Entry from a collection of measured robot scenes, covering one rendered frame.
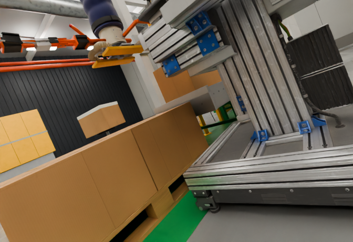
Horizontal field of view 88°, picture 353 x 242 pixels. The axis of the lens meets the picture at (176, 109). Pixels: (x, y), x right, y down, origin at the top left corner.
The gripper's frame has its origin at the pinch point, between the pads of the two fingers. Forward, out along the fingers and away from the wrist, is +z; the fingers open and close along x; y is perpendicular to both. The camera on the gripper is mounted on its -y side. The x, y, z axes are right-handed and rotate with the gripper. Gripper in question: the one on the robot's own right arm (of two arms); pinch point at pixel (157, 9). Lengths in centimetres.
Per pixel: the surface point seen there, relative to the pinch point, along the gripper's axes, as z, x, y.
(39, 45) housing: 14, -23, 80
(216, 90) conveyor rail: 76, 9, -19
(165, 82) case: 50, -35, -12
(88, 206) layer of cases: 98, -6, 94
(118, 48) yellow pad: 24.1, -11.3, 40.1
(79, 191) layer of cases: 90, -6, 95
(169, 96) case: 64, -37, -12
